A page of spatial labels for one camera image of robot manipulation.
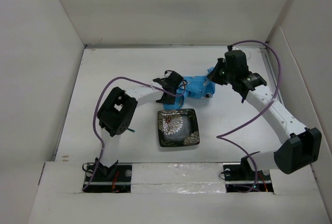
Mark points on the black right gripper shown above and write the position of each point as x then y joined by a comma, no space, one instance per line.
213,75

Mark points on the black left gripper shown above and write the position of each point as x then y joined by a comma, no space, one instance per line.
169,101

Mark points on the blue patterned cloth napkin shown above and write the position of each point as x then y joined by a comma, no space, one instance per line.
198,87

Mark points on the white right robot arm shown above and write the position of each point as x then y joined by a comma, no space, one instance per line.
300,146

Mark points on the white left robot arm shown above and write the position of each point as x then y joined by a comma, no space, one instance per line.
114,113

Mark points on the black floral square plate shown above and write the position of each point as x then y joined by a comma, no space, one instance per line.
178,128

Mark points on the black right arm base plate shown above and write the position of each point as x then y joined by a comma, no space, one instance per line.
238,179

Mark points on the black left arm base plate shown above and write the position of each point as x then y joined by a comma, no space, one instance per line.
118,182

